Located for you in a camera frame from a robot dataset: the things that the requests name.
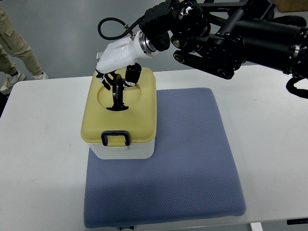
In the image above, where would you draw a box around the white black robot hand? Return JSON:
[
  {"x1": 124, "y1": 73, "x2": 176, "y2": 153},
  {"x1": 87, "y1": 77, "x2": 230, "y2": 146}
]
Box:
[{"x1": 96, "y1": 31, "x2": 158, "y2": 90}]

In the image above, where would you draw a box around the yellow box lid black handle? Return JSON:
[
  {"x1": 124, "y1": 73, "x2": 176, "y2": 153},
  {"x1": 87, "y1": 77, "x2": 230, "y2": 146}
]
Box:
[{"x1": 81, "y1": 67, "x2": 157, "y2": 144}]

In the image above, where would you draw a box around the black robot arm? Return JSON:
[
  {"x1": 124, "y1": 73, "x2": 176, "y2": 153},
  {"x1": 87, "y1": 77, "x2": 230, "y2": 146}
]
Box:
[{"x1": 96, "y1": 0, "x2": 308, "y2": 98}]

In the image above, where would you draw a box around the white storage box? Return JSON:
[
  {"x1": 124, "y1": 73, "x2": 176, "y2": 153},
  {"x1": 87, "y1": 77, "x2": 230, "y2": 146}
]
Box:
[{"x1": 88, "y1": 136, "x2": 155, "y2": 159}]

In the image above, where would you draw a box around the cardboard box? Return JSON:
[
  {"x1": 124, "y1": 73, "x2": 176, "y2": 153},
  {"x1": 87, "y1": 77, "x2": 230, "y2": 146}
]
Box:
[{"x1": 272, "y1": 0, "x2": 308, "y2": 13}]

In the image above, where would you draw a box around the upper metal floor plate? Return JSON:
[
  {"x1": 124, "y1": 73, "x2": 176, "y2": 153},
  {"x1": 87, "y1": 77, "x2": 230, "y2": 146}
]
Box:
[{"x1": 96, "y1": 51, "x2": 103, "y2": 60}]

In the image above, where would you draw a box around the person in beige trousers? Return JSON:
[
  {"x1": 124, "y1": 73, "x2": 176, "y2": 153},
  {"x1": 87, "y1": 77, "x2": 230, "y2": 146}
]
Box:
[{"x1": 0, "y1": 8, "x2": 49, "y2": 95}]

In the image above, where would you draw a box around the blue padded mat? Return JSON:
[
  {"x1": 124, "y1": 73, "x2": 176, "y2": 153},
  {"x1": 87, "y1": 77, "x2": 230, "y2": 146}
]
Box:
[{"x1": 84, "y1": 88, "x2": 246, "y2": 228}]

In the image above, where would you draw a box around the black table control panel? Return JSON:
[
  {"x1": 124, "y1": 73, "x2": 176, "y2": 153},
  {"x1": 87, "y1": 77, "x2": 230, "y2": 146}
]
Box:
[{"x1": 287, "y1": 218, "x2": 308, "y2": 225}]

